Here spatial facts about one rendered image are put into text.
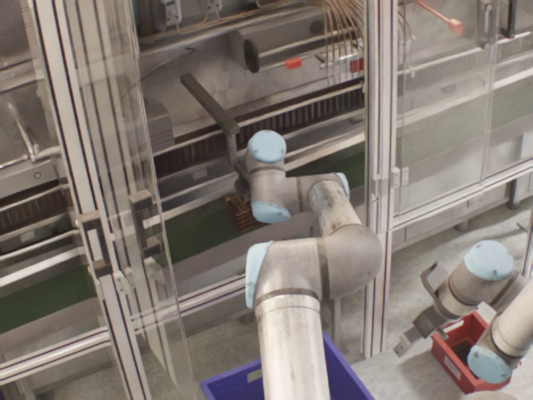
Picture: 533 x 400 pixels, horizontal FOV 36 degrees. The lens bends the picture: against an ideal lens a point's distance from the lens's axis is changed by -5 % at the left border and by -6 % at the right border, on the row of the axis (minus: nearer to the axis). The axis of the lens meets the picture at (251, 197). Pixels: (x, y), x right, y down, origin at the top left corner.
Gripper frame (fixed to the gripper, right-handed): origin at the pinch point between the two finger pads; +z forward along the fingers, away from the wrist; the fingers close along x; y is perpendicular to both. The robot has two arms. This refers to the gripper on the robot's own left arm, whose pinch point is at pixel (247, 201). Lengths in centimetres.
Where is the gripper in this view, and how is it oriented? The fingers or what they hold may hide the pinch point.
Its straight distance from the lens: 244.8
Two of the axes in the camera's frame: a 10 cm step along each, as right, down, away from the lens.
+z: -1.7, 3.3, 9.3
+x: -8.8, 3.6, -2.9
